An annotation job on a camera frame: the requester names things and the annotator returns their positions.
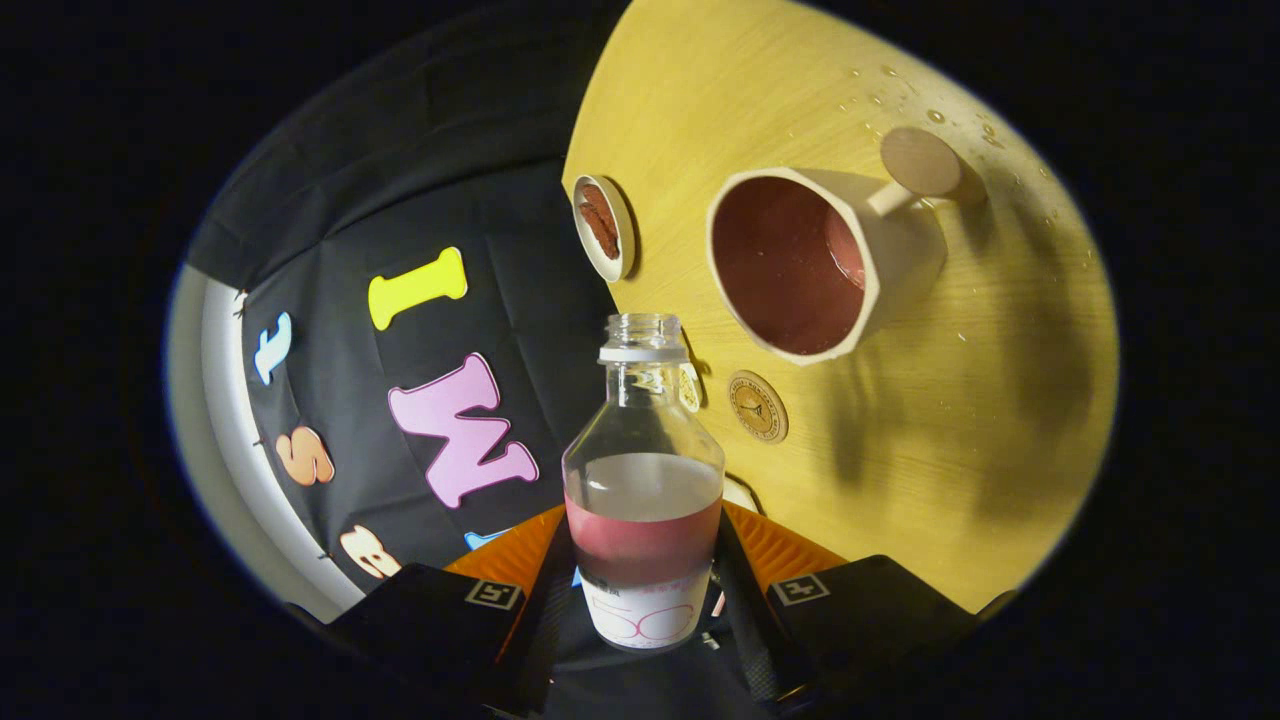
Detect round cork coaster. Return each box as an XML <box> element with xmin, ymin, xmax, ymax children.
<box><xmin>727</xmin><ymin>370</ymin><xmax>790</xmax><ymax>445</ymax></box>

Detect wooden table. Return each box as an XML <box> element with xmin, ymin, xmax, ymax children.
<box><xmin>562</xmin><ymin>0</ymin><xmax>1121</xmax><ymax>613</ymax></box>

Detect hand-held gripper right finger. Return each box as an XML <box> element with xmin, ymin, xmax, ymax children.
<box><xmin>712</xmin><ymin>503</ymin><xmax>986</xmax><ymax>711</ymax></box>

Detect clear glass juice bottle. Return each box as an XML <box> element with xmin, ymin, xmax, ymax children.
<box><xmin>561</xmin><ymin>312</ymin><xmax>726</xmax><ymax>651</ymax></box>

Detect black backdrop cloth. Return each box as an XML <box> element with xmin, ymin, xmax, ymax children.
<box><xmin>185</xmin><ymin>0</ymin><xmax>631</xmax><ymax>621</ymax></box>

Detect white round plate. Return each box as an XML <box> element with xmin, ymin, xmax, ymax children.
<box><xmin>571</xmin><ymin>175</ymin><xmax>637</xmax><ymax>284</ymax></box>

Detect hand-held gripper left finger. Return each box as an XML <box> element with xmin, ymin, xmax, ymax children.
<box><xmin>325</xmin><ymin>503</ymin><xmax>579</xmax><ymax>716</ymax></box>

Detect beige cup with wooden handle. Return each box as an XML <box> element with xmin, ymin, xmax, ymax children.
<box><xmin>706</xmin><ymin>126</ymin><xmax>966</xmax><ymax>367</ymax></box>

